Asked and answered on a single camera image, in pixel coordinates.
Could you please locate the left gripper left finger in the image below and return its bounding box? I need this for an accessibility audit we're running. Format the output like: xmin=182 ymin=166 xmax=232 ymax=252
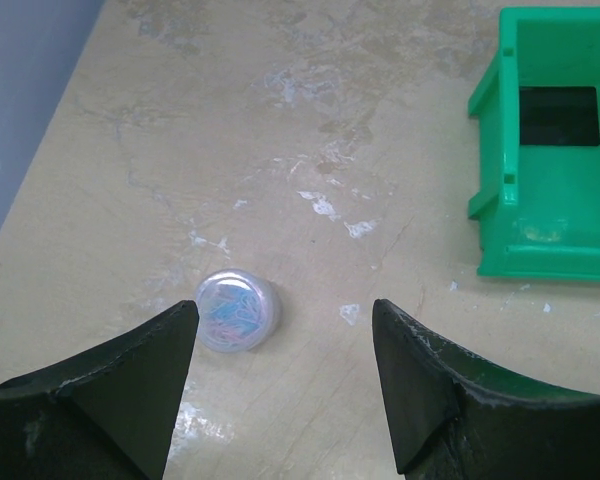
xmin=0 ymin=300 xmax=199 ymax=479

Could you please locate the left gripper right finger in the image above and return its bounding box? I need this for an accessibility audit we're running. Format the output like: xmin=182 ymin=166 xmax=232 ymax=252
xmin=372 ymin=299 xmax=600 ymax=479

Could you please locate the black card in green bin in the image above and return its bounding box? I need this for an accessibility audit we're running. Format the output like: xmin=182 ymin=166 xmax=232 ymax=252
xmin=519 ymin=86 xmax=600 ymax=147

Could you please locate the clear jar of paper clips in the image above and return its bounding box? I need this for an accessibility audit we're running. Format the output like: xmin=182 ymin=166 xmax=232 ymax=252
xmin=195 ymin=269 xmax=282 ymax=353

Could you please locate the green plastic bin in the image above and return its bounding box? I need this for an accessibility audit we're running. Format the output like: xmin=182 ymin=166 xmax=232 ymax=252
xmin=468 ymin=7 xmax=600 ymax=282

